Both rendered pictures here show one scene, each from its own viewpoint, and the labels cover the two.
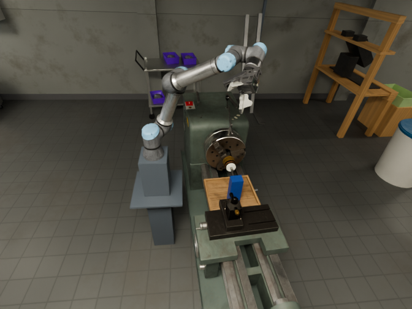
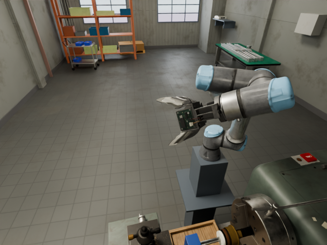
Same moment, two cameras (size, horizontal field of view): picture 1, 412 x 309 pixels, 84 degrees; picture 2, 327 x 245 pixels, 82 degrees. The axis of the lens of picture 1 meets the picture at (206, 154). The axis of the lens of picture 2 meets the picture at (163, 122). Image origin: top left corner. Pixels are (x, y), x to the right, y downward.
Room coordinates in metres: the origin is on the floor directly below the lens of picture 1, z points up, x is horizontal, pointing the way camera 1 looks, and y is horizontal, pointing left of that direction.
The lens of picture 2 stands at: (0.91, -0.62, 2.06)
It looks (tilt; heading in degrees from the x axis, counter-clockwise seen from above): 34 degrees down; 88
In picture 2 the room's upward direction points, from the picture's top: straight up
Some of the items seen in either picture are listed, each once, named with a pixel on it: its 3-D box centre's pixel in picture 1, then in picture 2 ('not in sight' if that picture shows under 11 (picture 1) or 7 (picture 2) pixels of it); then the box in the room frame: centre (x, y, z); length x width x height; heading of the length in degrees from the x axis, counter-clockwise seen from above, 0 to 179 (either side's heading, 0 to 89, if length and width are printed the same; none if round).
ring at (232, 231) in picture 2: (228, 162); (230, 236); (1.25, -0.17, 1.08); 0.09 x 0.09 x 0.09; 11
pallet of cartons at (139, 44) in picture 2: not in sight; (131, 47); (-0.20, 8.12, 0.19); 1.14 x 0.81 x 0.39; 7
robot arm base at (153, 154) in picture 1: (152, 149); (210, 148); (1.28, 0.38, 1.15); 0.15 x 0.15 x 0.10
